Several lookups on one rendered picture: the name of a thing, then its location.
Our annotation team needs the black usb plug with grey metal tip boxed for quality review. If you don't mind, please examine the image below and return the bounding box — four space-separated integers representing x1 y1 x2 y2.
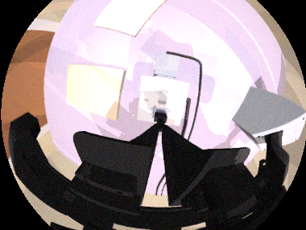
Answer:
153 109 167 132

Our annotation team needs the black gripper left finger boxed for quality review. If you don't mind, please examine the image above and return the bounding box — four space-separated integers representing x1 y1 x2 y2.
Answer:
72 123 159 206

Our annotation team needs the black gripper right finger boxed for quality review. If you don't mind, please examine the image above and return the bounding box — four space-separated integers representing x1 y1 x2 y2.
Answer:
162 125 250 207

